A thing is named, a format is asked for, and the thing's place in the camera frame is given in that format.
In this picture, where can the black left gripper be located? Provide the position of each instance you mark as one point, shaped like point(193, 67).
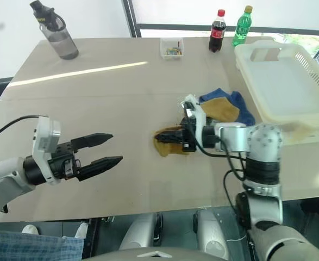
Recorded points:
point(62, 164)

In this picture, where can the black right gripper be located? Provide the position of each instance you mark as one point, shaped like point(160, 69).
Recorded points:
point(188, 136)

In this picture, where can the mustard yellow sock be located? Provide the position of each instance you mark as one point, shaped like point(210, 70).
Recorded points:
point(164, 150)
point(221, 108)

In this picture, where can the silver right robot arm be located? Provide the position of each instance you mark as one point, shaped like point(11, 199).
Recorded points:
point(265, 141)

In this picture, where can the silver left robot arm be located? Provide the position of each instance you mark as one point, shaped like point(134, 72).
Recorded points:
point(7, 174)

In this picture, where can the blue sock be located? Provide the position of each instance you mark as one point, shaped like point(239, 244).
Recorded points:
point(243, 111)

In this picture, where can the white plastic basket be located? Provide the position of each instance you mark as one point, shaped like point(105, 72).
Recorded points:
point(284, 81)

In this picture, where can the white shoe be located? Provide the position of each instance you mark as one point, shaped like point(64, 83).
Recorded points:
point(81, 231)
point(30, 229)

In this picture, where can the colourful small clips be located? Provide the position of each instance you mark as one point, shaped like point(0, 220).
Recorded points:
point(172, 51)

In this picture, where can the silver rounded leg cover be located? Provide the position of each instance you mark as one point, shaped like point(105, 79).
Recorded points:
point(211, 233)
point(140, 231)

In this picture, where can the clear plastic box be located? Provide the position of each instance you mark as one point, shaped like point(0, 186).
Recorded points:
point(164, 43)

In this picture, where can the cola bottle red cap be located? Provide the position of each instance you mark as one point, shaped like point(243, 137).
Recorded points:
point(216, 32)

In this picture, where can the grey water bottle black lid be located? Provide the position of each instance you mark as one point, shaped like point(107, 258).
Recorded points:
point(61, 40)

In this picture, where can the silver robot chest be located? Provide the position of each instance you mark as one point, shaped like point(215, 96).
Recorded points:
point(162, 255)

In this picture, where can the blue plaid cloth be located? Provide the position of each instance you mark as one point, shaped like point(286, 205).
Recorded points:
point(26, 247)

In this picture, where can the green soda bottle yellow cap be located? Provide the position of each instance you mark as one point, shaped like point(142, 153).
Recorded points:
point(240, 30)

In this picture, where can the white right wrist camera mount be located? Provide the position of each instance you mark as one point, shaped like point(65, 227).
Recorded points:
point(200, 114)

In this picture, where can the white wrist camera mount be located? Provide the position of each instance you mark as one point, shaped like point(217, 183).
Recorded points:
point(200, 114)
point(46, 136)

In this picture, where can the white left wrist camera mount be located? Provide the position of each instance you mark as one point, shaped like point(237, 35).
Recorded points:
point(46, 136)

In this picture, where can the black window frame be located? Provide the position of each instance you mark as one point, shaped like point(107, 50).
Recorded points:
point(132, 16)

